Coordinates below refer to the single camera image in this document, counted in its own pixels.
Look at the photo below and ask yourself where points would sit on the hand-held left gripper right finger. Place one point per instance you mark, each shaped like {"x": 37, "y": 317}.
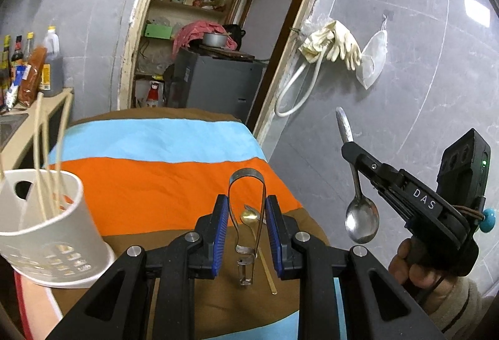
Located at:
{"x": 273, "y": 238}

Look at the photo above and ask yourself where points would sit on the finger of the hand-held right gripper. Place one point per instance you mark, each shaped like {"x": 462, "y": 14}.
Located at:
{"x": 370, "y": 168}

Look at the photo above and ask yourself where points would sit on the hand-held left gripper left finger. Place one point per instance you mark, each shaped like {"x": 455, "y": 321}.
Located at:
{"x": 222, "y": 238}

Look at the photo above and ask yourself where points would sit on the bent metal tongs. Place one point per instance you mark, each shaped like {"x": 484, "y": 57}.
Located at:
{"x": 230, "y": 207}

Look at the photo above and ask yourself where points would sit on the white plastic utensil holder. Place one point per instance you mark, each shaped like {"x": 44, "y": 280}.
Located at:
{"x": 54, "y": 235}

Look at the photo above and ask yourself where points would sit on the wooden chopstick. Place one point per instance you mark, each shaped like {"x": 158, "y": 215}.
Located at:
{"x": 269, "y": 273}
{"x": 64, "y": 145}
{"x": 46, "y": 153}
{"x": 38, "y": 137}

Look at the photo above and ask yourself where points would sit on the person's right forearm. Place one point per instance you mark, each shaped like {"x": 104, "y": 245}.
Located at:
{"x": 456, "y": 312}

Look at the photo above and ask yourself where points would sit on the person's right hand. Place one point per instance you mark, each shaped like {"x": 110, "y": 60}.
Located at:
{"x": 413, "y": 277}

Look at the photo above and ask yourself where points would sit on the golden spoon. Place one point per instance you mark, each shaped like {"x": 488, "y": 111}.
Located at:
{"x": 249, "y": 217}

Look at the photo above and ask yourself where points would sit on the white mesh bag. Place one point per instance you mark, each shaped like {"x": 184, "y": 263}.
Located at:
{"x": 370, "y": 63}

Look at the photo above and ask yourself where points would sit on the striped orange blue brown cloth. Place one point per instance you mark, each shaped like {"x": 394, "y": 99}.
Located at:
{"x": 156, "y": 153}

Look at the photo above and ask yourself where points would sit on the cream rubber gloves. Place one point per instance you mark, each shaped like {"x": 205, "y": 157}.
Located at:
{"x": 335, "y": 42}

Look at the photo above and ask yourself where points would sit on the grey cabinet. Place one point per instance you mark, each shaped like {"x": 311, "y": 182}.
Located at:
{"x": 214, "y": 86}

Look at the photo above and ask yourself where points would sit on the red and white bottle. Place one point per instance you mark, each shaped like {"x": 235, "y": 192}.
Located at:
{"x": 155, "y": 96}

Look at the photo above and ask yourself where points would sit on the wooden cutting board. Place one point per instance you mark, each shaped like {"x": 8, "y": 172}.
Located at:
{"x": 230, "y": 53}

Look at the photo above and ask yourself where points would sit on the black bag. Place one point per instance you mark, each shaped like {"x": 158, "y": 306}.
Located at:
{"x": 236, "y": 34}

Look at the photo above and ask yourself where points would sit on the metal pot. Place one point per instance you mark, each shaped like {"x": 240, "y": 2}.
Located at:
{"x": 214, "y": 40}

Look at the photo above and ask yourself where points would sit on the pink cloth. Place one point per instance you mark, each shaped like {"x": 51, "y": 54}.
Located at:
{"x": 191, "y": 34}

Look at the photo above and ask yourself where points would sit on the green box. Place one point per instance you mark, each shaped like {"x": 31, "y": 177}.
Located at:
{"x": 158, "y": 31}

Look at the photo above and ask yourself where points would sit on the dark oil jug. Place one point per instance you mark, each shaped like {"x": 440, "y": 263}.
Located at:
{"x": 54, "y": 71}

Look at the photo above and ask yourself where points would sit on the stainless steel sink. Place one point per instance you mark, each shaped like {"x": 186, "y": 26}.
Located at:
{"x": 11, "y": 129}

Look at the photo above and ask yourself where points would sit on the wooden shelf unit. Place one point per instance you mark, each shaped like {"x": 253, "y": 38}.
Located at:
{"x": 156, "y": 9}

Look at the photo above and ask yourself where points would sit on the red chili packet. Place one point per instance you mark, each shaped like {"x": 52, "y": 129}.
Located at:
{"x": 31, "y": 79}

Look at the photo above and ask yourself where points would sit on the blue and white packet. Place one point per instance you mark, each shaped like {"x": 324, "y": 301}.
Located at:
{"x": 15, "y": 88}

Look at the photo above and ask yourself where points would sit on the clear yellow-capped bottle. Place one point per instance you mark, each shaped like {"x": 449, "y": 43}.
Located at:
{"x": 29, "y": 46}

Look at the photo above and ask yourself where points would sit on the red-capped sauce bottle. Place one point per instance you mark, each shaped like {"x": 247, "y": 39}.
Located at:
{"x": 17, "y": 51}

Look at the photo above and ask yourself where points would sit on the dark yellow-capped sauce bottle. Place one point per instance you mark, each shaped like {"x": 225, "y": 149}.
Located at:
{"x": 5, "y": 59}

